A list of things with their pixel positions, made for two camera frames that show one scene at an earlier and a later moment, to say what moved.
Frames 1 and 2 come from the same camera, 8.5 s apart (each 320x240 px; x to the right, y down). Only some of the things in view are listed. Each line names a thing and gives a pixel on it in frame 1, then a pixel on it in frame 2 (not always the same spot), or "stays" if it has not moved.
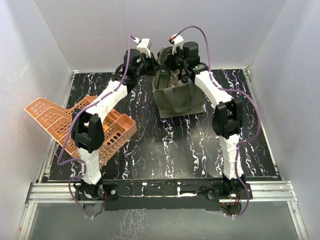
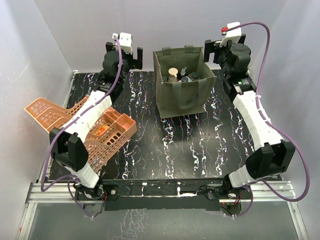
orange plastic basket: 57,120 stays
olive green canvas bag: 174,101 stays
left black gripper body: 147,67 to 127,60
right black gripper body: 176,61 to 224,53
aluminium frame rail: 273,191 stays
